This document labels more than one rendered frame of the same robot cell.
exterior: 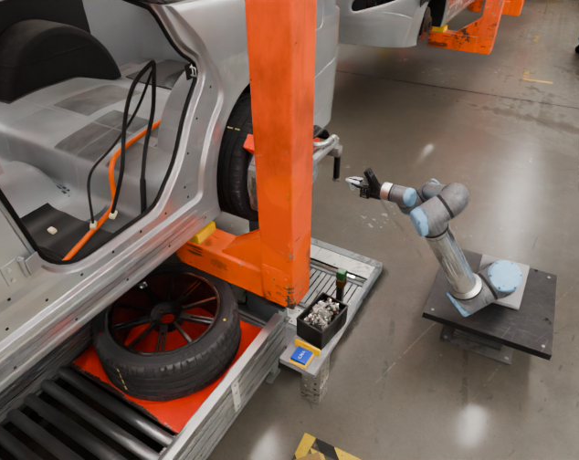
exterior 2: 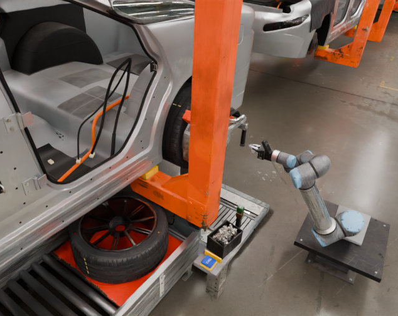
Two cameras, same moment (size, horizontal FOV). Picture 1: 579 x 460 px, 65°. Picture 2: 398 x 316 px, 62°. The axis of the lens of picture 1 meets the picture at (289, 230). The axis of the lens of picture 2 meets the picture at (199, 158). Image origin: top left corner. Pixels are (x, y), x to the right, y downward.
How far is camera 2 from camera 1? 0.18 m
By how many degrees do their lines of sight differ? 4
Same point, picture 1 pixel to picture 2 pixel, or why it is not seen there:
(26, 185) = (36, 130)
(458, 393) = (315, 301)
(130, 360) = (93, 253)
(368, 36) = (272, 49)
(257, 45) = (199, 56)
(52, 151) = (55, 109)
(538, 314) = (374, 250)
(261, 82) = (199, 79)
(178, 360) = (125, 256)
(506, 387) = (349, 300)
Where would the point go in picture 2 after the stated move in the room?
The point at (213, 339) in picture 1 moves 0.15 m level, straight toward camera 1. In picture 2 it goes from (150, 244) to (152, 264)
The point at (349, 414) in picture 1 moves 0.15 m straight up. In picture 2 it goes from (237, 307) to (240, 294)
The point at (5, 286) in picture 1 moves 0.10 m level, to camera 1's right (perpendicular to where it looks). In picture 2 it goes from (24, 194) to (44, 195)
